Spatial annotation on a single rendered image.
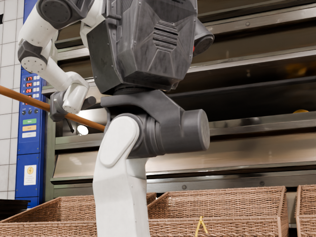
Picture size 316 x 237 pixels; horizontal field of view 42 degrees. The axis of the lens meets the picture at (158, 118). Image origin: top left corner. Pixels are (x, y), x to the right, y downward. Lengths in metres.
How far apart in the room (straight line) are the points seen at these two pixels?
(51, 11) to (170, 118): 0.42
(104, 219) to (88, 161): 1.12
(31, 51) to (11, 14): 1.49
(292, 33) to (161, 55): 1.11
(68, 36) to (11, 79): 0.44
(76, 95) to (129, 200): 0.56
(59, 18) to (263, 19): 1.23
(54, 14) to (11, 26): 1.63
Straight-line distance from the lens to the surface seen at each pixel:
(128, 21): 1.10
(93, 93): 2.20
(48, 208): 2.18
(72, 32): 2.48
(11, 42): 2.72
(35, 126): 2.40
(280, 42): 2.08
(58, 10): 1.14
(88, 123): 2.02
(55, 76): 1.46
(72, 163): 2.28
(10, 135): 2.54
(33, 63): 1.36
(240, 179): 1.95
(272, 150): 1.95
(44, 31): 1.28
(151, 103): 1.10
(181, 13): 1.16
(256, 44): 2.09
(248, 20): 2.15
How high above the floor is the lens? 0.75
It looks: 13 degrees up
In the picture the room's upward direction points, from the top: 2 degrees counter-clockwise
